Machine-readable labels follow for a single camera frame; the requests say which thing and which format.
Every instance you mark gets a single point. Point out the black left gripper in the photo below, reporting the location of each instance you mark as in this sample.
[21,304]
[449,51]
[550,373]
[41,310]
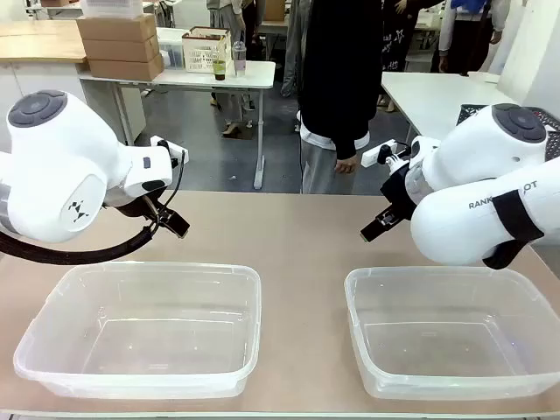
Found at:
[139,207]

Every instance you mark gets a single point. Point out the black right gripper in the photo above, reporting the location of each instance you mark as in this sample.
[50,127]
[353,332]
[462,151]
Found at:
[397,192]

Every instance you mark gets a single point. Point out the clear plastic bin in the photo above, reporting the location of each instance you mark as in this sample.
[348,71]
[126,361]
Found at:
[140,332]
[450,337]

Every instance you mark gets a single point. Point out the dark woven plastic basket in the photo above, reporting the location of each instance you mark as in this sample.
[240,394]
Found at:
[552,131]

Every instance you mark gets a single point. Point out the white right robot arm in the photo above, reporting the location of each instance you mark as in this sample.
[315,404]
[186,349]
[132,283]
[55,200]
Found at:
[472,157]

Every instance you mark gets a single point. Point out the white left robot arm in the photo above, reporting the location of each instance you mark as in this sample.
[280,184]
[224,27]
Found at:
[57,162]

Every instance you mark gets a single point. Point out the white slatted basket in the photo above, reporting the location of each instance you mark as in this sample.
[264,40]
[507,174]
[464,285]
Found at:
[203,50]

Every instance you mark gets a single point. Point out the person's left hand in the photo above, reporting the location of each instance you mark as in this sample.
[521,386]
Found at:
[345,165]

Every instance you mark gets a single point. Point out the large white table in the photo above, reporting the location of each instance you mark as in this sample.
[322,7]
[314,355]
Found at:
[429,100]

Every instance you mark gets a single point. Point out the person in black top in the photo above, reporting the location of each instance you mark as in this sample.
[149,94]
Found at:
[337,74]

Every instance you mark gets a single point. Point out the bottle with dark liquid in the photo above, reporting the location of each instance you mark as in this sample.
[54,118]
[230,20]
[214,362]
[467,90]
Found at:
[219,66]

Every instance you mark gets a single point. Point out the cardboard box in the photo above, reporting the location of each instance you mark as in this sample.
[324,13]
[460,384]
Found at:
[120,49]
[117,27]
[127,67]

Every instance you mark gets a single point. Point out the white folding table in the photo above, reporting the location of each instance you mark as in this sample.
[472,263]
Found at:
[254,74]

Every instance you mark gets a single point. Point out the clear small storage box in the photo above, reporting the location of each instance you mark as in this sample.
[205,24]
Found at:
[171,54]

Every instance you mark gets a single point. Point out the clear plastic cup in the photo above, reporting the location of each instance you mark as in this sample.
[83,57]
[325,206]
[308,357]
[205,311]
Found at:
[239,59]

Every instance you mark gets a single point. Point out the bystander in star-print dress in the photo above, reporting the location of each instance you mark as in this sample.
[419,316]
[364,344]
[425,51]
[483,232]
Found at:
[398,35]

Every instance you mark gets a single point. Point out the bystander in grey coat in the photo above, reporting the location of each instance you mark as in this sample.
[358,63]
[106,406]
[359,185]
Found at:
[294,44]

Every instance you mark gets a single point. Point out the bystander in grey clothes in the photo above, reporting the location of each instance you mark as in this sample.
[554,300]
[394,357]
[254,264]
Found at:
[229,26]

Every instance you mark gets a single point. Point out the bystander in white jacket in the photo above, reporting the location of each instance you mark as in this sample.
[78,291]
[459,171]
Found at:
[468,35]

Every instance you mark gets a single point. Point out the translucent white storage box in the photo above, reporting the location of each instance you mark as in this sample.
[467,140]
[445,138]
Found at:
[111,8]

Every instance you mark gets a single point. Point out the wooden top white counter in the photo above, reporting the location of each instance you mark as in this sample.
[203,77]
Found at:
[39,44]

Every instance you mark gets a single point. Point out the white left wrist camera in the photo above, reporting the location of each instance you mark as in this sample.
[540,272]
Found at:
[174,151]

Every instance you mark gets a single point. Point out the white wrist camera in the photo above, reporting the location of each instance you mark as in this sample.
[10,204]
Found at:
[376,156]
[174,151]

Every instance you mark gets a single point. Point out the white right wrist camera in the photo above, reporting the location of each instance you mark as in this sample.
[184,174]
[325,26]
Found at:
[376,156]

